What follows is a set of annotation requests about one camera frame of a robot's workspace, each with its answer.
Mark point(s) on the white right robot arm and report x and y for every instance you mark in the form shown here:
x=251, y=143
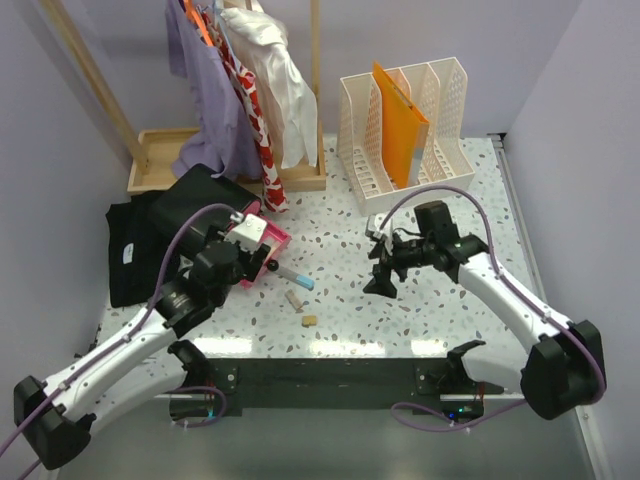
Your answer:
x=564, y=365

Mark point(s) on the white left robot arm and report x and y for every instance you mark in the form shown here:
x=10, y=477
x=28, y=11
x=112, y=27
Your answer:
x=54, y=414

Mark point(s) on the cream plastic file organizer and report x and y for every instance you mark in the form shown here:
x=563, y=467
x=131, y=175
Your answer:
x=438, y=88

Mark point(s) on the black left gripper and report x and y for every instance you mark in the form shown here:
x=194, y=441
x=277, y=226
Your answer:
x=257, y=262

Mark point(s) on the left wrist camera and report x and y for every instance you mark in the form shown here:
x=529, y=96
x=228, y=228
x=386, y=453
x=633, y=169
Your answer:
x=247, y=235

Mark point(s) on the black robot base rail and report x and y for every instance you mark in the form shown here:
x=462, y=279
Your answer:
x=343, y=384

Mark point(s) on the clear lead case blue cap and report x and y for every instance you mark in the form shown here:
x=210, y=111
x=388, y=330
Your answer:
x=296, y=278

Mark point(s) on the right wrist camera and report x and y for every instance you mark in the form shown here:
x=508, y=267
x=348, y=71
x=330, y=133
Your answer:
x=374, y=229

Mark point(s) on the purple hanging shirt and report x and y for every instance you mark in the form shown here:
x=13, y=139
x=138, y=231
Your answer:
x=224, y=142

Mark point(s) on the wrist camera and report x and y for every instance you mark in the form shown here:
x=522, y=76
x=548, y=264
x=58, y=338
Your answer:
x=374, y=229
x=247, y=235

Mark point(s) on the pink bottom drawer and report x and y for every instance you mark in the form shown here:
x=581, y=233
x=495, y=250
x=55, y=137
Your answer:
x=277, y=239

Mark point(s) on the black cloth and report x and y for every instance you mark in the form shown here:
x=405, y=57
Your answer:
x=135, y=252

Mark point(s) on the beige worn eraser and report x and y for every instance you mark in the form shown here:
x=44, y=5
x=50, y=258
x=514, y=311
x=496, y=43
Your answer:
x=294, y=301

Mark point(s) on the red poppy print garment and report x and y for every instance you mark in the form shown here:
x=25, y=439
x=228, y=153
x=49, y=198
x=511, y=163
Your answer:
x=245, y=86

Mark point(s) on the small tan eraser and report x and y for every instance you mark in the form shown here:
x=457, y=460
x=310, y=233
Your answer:
x=309, y=321

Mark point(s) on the orange clothes hanger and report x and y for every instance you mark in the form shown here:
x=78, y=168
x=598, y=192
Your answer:
x=197, y=14

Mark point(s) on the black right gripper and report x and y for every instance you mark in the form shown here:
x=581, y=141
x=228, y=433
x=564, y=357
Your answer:
x=381, y=284

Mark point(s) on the orange clip folder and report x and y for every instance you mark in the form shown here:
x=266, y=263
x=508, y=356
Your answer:
x=404, y=131

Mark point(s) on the white hanging garment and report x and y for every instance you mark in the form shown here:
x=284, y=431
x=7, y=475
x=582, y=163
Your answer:
x=260, y=43

